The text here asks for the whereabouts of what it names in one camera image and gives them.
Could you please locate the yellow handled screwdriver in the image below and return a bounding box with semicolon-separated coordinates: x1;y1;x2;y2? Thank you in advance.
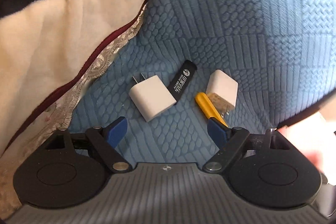
195;92;228;127

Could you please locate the pink cardboard box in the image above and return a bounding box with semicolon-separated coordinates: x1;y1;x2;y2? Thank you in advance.
278;111;335;185

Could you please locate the white charger with prongs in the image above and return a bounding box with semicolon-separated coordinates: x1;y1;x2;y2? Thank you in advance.
206;69;238;118

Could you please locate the black lighter with print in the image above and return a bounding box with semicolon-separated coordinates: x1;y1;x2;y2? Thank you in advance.
167;60;197;102

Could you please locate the small white charger cube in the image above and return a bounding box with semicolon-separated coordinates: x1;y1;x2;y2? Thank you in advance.
129;73;177;122

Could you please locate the blue textured sofa cover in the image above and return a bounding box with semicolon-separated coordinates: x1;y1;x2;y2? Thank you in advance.
69;0;335;165

